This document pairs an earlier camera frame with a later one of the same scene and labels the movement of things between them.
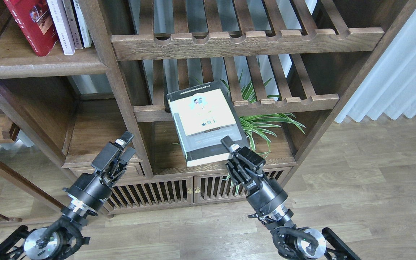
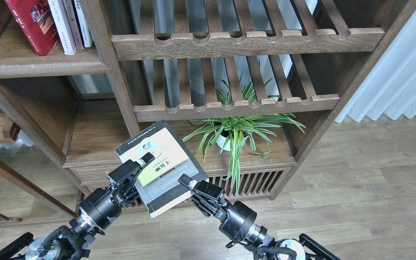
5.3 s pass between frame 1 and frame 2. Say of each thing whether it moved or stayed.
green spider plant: stayed
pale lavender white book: stayed
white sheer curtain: stayed
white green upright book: stayed
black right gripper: moved
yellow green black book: moved
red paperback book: stayed
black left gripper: moved
